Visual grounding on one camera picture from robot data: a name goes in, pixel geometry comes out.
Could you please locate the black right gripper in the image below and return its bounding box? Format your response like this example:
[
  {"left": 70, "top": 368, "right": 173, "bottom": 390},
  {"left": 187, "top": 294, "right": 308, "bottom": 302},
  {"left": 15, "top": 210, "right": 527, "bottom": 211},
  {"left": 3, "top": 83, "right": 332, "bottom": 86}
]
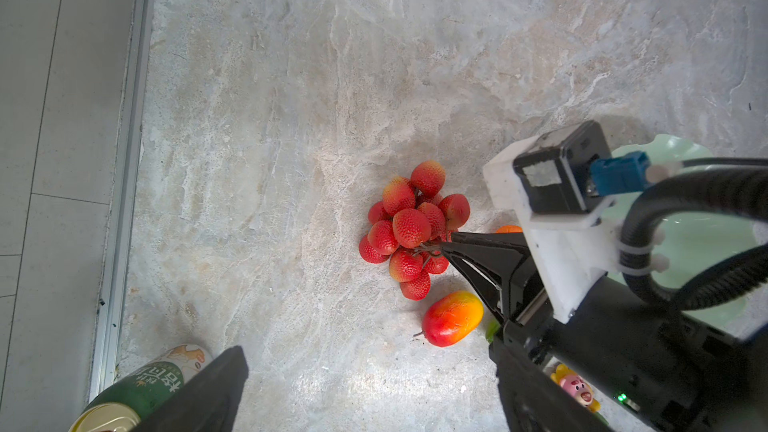
[{"left": 446, "top": 254, "right": 767, "bottom": 431}]

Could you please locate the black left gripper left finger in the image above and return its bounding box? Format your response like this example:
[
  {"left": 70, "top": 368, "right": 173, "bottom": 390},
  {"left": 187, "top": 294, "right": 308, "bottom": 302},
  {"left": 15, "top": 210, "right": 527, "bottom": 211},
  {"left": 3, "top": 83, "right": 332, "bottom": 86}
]
[{"left": 133, "top": 346, "right": 249, "bottom": 432}]

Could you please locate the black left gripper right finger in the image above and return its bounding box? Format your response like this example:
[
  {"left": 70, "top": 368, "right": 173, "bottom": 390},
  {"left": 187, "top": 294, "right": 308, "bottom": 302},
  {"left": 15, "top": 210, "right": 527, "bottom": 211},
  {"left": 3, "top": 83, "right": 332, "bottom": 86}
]
[{"left": 489, "top": 335, "right": 610, "bottom": 431}]

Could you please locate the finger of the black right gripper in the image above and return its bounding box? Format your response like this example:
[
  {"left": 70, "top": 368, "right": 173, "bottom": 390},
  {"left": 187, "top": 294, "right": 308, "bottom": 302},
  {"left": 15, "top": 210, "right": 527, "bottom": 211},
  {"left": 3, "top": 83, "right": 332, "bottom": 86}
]
[{"left": 428, "top": 232, "right": 531, "bottom": 264}]

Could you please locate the red yellow fake mango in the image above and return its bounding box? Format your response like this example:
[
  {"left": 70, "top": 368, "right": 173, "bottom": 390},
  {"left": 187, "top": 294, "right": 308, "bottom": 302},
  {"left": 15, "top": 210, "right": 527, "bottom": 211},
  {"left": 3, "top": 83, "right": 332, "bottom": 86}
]
[{"left": 415, "top": 291, "right": 485, "bottom": 348}]

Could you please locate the red lychee bunch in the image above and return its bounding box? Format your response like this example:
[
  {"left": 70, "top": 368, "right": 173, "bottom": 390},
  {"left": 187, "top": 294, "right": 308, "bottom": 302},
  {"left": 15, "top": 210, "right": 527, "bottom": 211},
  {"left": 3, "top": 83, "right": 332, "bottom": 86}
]
[{"left": 358, "top": 160, "right": 471, "bottom": 301}]

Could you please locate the small orange fake fruit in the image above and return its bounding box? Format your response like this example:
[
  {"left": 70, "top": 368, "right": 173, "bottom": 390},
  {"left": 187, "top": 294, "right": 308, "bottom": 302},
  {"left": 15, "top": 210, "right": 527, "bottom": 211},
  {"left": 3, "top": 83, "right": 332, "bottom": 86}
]
[{"left": 496, "top": 225, "right": 523, "bottom": 234}]

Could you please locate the pale green fruit bowl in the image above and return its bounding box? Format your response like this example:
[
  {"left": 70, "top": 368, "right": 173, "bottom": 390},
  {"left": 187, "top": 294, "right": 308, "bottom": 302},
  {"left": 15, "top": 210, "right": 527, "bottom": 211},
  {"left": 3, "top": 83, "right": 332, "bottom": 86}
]
[{"left": 613, "top": 134, "right": 767, "bottom": 338}]

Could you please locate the pink pig toy figure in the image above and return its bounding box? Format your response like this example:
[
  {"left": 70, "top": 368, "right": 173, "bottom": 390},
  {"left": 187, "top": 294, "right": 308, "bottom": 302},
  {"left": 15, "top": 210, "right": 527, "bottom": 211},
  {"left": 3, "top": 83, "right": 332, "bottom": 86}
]
[{"left": 550, "top": 363, "right": 601, "bottom": 413}]

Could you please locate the green drink can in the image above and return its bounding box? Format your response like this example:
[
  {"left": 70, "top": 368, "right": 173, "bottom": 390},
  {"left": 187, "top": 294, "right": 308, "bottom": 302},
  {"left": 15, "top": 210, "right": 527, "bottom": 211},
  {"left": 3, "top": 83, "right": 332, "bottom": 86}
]
[{"left": 70, "top": 343, "right": 213, "bottom": 432}]

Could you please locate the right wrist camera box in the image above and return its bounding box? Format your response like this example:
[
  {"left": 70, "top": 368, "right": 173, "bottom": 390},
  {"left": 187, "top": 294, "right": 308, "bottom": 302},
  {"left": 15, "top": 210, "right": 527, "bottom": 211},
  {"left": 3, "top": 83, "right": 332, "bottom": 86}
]
[{"left": 513, "top": 120, "right": 611, "bottom": 215}]

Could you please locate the aluminium corner post left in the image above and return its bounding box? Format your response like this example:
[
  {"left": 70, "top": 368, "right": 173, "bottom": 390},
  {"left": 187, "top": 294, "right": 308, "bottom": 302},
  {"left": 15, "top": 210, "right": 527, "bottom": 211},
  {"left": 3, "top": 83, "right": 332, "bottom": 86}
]
[{"left": 87, "top": 0, "right": 154, "bottom": 401}]

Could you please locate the black corrugated right cable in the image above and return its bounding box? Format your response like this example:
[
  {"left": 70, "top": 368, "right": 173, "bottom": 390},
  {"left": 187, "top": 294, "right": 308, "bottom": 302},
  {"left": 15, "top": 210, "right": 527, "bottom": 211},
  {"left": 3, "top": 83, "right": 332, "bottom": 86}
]
[{"left": 617, "top": 158, "right": 768, "bottom": 313}]

